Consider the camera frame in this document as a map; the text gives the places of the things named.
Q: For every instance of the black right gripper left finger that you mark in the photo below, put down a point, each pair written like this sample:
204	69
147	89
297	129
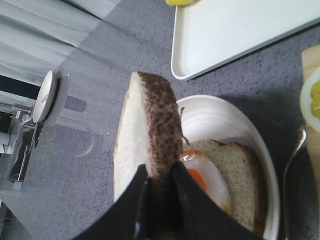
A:
126	218

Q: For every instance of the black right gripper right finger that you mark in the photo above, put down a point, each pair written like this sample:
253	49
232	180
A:
202	218

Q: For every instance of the bread slice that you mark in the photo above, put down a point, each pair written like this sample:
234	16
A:
149	133
242	172

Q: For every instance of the white round plate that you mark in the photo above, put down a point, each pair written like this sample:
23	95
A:
210	117

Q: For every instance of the white rectangular tray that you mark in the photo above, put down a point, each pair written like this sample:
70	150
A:
210	33

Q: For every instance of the fried egg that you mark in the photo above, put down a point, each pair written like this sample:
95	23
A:
208	177

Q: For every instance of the white round disc stand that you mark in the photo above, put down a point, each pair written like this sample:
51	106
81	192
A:
51	99

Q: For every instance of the lemon slice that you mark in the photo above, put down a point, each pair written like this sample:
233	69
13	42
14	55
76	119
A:
312	100

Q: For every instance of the wooden cutting board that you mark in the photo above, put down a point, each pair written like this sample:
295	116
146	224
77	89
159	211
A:
310	62

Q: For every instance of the grey curtain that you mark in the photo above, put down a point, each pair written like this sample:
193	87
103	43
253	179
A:
36	36

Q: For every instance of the yellow lemon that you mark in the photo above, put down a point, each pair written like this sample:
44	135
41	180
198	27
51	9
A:
179	2

